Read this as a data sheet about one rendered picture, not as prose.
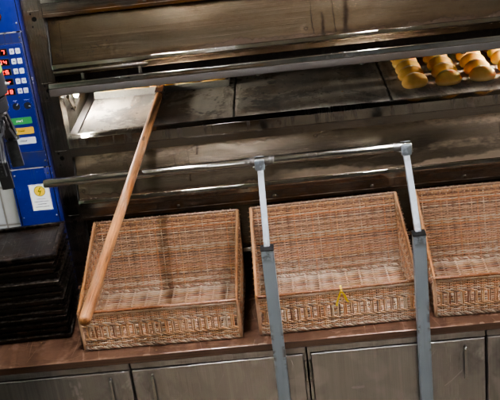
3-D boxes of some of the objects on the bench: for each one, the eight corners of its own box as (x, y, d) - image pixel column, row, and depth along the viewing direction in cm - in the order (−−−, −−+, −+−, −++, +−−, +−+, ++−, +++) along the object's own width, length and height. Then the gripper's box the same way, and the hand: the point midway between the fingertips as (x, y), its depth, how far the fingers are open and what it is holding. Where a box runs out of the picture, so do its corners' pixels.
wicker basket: (255, 271, 382) (246, 205, 371) (401, 255, 380) (398, 189, 369) (258, 337, 337) (248, 266, 326) (424, 320, 336) (420, 247, 325)
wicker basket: (103, 284, 385) (91, 220, 374) (248, 271, 382) (240, 206, 371) (82, 353, 341) (67, 282, 330) (244, 339, 337) (235, 267, 326)
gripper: (-15, 82, 250) (8, 159, 260) (-37, 118, 228) (-11, 201, 237) (13, 77, 250) (36, 155, 259) (-6, 113, 228) (20, 196, 237)
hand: (12, 173), depth 248 cm, fingers open, 13 cm apart
